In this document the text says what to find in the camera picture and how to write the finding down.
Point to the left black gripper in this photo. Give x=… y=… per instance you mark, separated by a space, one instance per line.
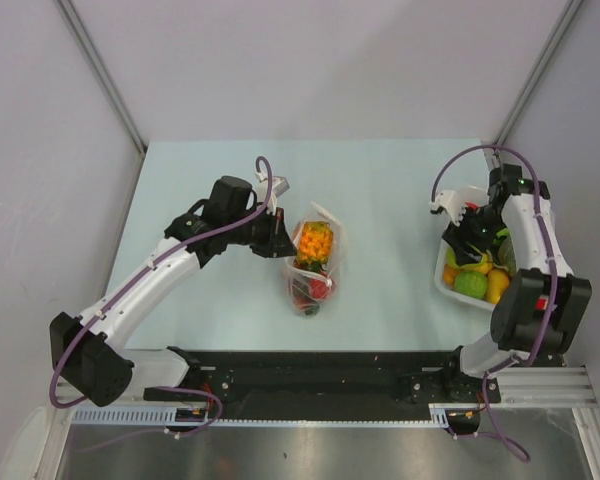
x=277 y=242

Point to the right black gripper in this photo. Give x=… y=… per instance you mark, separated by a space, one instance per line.
x=459 y=236

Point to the orange toy pineapple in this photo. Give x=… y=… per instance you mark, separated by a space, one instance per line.
x=314 y=246

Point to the clear zip top bag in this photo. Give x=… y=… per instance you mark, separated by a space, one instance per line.
x=312 y=275

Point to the green toy apple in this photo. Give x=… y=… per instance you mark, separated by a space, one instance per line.
x=450 y=259

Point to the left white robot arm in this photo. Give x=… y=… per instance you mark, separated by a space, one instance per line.
x=87 y=349

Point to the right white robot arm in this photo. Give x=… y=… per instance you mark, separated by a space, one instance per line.
x=542 y=308

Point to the light green toy guava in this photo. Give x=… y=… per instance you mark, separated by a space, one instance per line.
x=472 y=284

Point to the green toy melon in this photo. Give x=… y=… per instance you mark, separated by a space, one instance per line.
x=506 y=256

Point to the white plastic fruit basket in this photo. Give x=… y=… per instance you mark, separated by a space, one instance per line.
x=444 y=275

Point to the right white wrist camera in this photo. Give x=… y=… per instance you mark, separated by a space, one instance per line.
x=451 y=202

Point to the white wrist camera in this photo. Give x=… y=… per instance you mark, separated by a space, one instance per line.
x=278 y=187
x=451 y=202

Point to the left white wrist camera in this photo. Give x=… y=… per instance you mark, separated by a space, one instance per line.
x=278 y=187

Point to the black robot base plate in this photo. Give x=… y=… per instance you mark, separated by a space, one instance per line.
x=326 y=386

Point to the white slotted cable duct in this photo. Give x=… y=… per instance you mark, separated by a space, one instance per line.
x=171 y=416

